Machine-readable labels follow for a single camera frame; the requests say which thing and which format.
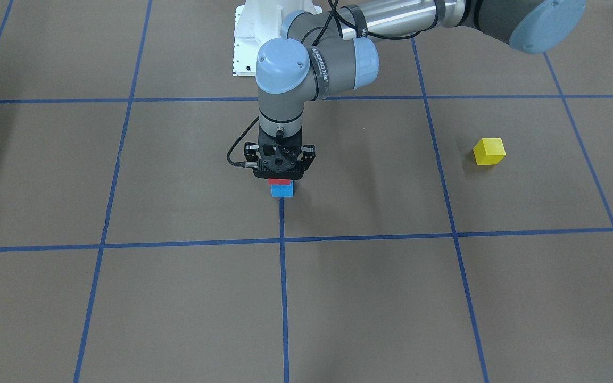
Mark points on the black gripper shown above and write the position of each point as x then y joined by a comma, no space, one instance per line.
253,153

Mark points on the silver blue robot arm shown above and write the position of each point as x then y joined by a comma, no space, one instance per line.
315,56

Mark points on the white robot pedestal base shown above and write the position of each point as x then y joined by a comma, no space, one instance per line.
257,22

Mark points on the red wooden block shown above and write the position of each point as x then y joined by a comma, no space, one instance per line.
275,181

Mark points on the blue wooden block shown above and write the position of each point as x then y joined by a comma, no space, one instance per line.
282,190

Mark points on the yellow wooden block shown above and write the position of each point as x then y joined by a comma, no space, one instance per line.
489,151

